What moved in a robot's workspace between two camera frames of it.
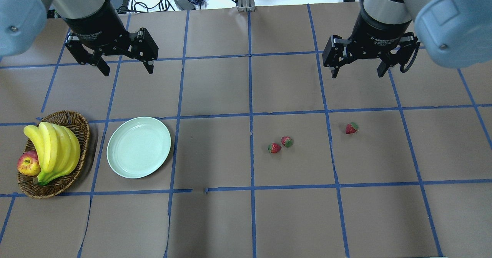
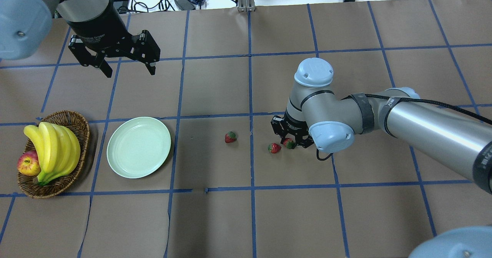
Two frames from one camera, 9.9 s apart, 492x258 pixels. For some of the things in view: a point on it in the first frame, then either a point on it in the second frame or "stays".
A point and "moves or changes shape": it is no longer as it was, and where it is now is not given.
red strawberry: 286,141 stays
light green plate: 138,147 stays
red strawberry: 274,148 stays
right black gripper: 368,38 -> 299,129
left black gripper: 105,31 stays
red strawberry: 351,128 moves or changes shape
